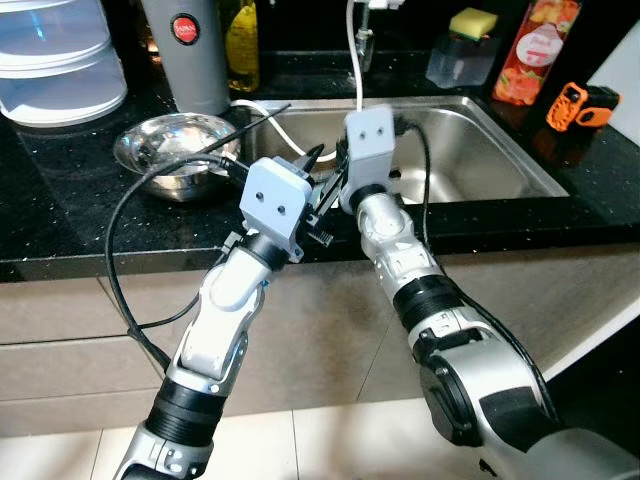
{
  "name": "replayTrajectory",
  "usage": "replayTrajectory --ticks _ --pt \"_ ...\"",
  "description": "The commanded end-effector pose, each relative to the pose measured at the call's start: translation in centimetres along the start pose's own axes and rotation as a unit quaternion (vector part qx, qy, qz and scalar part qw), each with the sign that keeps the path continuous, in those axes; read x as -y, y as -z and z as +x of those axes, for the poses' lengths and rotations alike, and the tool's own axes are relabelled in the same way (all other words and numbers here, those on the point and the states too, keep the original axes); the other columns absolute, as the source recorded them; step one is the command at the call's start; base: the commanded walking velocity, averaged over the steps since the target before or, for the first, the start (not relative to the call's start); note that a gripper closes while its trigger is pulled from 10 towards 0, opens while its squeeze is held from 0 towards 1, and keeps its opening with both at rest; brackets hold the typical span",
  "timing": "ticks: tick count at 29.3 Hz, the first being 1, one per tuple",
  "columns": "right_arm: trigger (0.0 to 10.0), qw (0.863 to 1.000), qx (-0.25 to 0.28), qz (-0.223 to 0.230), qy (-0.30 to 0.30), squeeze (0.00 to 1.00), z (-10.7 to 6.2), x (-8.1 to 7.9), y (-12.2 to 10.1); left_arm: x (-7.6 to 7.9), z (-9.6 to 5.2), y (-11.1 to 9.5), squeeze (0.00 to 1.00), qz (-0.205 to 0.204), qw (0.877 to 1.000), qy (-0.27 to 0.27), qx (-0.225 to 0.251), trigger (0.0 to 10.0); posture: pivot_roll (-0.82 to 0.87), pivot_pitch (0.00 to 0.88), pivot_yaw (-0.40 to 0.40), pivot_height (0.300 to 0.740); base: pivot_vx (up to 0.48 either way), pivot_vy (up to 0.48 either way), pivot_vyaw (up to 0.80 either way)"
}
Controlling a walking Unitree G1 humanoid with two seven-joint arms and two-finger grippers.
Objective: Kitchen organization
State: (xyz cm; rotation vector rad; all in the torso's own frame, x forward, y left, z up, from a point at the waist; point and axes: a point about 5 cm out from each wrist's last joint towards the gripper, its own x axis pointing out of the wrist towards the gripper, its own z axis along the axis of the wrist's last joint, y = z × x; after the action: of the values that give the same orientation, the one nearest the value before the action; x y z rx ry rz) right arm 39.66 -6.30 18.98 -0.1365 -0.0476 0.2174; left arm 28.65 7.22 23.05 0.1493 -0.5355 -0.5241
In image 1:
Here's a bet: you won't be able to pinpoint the stainless steel bowl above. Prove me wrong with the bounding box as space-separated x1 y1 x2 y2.
113 112 244 203

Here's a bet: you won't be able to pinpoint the beige cabinet front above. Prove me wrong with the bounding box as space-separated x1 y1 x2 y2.
0 243 640 439

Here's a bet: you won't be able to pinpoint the yellow cooking oil bottle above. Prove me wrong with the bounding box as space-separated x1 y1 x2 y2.
222 0 262 94

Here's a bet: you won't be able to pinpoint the grey jug with red badge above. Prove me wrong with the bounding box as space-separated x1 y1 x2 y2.
140 0 234 117

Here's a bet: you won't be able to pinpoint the stainless steel sink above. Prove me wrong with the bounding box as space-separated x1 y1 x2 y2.
238 96 572 208

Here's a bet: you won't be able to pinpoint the white faucet sprayer head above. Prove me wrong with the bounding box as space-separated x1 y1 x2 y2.
350 0 403 74

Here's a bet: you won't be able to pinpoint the clear plastic sponge holder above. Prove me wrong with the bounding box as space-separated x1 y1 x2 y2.
426 30 499 90

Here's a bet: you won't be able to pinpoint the yellow green sponge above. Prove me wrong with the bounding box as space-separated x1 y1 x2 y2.
449 8 500 40

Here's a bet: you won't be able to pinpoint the orange and black hand tool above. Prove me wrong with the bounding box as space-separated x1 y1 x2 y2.
545 82 622 132

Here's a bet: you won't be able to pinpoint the clear stacked plastic food containers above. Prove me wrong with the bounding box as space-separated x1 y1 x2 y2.
0 0 129 127

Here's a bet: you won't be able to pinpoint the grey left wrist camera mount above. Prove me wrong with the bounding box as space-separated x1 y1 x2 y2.
239 156 315 252

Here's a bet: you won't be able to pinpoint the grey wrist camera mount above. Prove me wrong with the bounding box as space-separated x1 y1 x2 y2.
344 106 399 192
239 156 315 252

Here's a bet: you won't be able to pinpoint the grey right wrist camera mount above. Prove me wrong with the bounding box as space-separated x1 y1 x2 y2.
344 106 399 192

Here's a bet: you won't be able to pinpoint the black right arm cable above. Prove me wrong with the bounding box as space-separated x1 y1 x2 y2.
396 116 561 426

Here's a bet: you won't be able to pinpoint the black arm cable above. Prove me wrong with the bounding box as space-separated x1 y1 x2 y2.
396 116 561 426
104 150 251 373

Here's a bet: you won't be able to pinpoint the white flexible faucet hose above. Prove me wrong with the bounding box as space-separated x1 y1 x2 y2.
230 0 365 163

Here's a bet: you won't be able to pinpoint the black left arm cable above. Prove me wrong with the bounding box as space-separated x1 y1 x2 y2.
104 150 251 373

